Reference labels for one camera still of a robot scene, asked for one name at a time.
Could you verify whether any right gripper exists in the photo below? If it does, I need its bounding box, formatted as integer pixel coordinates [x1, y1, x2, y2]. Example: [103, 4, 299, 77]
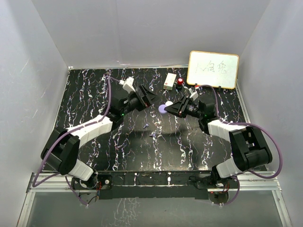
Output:
[165, 95, 204, 119]

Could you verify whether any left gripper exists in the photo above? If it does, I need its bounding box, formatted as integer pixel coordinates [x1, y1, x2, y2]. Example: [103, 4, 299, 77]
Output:
[121, 85, 161, 116]

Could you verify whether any white earbud charging case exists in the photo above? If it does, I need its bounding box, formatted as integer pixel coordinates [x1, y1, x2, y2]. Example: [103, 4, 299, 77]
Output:
[165, 101, 173, 106]

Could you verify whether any purple round earbud case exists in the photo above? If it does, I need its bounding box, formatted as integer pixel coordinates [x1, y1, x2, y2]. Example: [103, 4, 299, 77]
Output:
[158, 104, 167, 114]

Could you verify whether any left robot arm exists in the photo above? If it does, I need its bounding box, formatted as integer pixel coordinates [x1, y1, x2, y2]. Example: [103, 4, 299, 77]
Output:
[41, 85, 158, 189]

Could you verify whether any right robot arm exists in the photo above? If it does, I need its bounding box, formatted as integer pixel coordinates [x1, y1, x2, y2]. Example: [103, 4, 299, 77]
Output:
[164, 96, 273, 188]

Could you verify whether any red emergency stop button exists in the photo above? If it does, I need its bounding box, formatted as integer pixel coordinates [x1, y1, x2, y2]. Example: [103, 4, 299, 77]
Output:
[176, 78, 184, 90]

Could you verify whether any white cardboard box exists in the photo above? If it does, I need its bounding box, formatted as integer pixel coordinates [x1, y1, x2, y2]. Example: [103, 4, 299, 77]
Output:
[163, 73, 177, 91]

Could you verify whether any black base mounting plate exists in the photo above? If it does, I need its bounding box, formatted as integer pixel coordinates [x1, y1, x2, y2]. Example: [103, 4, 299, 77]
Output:
[71, 171, 237, 200]

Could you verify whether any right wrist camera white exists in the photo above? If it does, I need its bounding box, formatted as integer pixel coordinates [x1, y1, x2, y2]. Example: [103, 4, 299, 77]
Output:
[189, 87, 198, 102]

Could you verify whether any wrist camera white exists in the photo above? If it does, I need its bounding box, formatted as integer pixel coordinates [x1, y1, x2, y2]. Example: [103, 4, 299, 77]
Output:
[189, 87, 198, 102]
[119, 77, 135, 94]

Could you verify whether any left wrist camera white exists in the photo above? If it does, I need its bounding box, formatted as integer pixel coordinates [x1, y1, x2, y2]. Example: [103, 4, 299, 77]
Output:
[119, 77, 135, 94]

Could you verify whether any white whiteboard yellow frame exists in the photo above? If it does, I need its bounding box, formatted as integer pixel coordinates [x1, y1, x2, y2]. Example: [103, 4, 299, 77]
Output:
[187, 51, 240, 89]

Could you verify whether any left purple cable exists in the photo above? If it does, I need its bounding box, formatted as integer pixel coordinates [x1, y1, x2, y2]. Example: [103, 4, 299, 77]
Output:
[32, 77, 125, 205]

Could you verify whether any aluminium frame rail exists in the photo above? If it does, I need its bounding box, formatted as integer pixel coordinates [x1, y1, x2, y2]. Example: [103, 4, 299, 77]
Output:
[18, 171, 292, 227]

